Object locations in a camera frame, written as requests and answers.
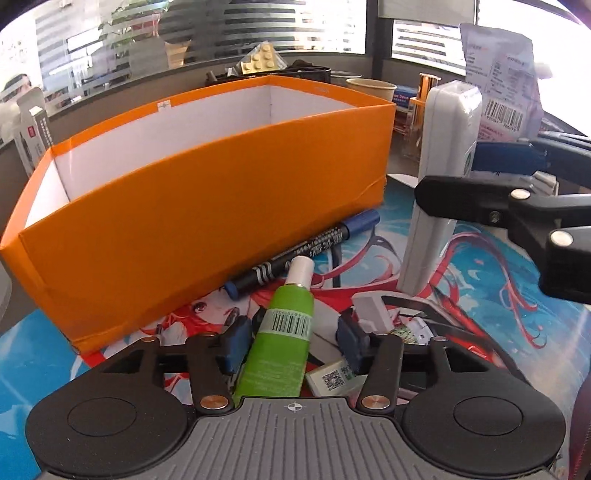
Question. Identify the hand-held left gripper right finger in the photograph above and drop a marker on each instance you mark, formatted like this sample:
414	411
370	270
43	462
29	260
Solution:
353	340

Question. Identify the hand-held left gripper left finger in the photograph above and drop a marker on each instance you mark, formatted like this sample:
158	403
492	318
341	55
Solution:
236	339

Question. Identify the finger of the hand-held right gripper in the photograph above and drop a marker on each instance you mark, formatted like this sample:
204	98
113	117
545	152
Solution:
505	157
466	198

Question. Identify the green bottle white cap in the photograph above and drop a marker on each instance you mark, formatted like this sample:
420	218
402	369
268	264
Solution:
277	341

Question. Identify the white plastic device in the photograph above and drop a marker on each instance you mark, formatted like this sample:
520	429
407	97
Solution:
450	134

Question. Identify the orange cardboard box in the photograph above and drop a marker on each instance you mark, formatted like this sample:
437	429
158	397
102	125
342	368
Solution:
184	221

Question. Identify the small white adapter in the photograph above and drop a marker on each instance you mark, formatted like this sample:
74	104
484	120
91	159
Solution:
371	311

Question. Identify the white eraser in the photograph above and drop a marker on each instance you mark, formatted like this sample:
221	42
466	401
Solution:
325	378

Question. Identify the white circuit breaker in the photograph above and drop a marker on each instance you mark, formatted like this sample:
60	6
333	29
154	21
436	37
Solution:
545	183

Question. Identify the small white green-label item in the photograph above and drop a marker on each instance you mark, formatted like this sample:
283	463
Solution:
411	333

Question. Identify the white spouted pouch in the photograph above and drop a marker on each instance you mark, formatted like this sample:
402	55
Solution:
498	69

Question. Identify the black marker blue cap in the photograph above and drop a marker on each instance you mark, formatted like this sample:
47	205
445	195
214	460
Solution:
300	251

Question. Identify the gold perfume bottle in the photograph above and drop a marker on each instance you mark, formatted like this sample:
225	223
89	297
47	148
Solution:
422	92

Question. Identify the printed desk mat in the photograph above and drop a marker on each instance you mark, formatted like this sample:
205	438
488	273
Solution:
461	346

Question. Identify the small blue box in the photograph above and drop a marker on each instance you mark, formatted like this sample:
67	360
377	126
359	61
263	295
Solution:
404	97

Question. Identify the striped frosted glass partition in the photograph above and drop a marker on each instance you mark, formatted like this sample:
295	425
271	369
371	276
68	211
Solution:
207	32
429	41

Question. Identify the beige paper cup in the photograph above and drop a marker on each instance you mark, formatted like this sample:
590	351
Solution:
371	88

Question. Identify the grey monitor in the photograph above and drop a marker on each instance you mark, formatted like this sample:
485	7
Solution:
425	8

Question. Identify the black mesh desk organizer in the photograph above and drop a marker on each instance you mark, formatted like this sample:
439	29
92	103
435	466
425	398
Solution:
305	74

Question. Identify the yellow building block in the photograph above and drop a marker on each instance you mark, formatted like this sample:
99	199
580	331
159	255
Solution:
261	59

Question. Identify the small white carton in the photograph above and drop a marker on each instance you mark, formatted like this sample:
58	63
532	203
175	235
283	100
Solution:
37	134

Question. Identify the potted green plant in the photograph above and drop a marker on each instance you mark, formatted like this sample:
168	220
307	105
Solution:
129	23

